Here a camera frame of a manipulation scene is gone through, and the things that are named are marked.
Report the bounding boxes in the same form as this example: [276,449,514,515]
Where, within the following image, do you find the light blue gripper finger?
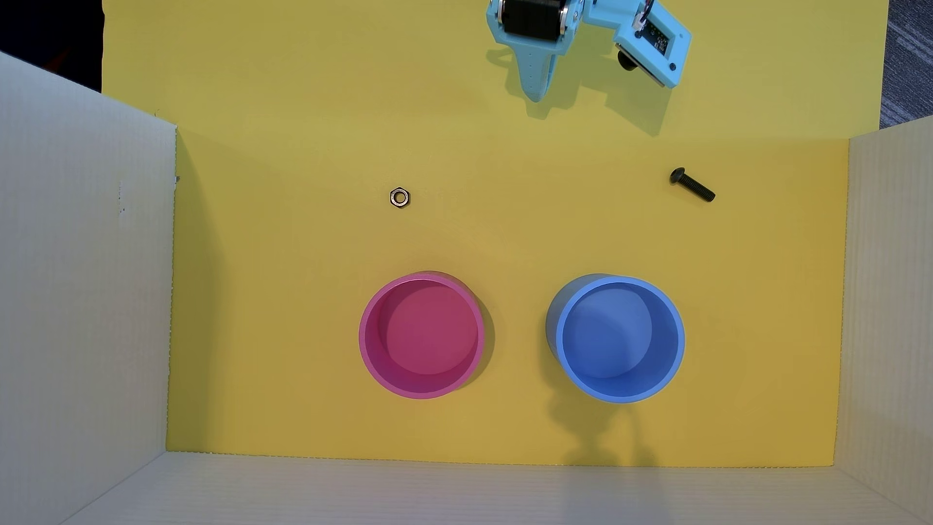
[509,45,566,102]

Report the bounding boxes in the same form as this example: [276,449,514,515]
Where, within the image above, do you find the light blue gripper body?
[487,0,585,53]

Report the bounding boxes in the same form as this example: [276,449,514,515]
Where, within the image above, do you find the black bolt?
[669,167,717,203]

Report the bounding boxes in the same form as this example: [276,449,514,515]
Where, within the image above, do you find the blue round box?
[546,274,686,404]

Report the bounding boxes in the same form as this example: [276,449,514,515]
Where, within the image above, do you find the pink round box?
[358,272,487,401]

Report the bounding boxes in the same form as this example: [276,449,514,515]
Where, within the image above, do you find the yellow paper mat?
[102,0,890,468]

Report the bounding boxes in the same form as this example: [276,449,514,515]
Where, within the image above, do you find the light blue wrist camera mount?
[582,0,692,89]

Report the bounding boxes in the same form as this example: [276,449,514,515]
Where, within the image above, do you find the white corrugated enclosure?
[0,51,933,525]

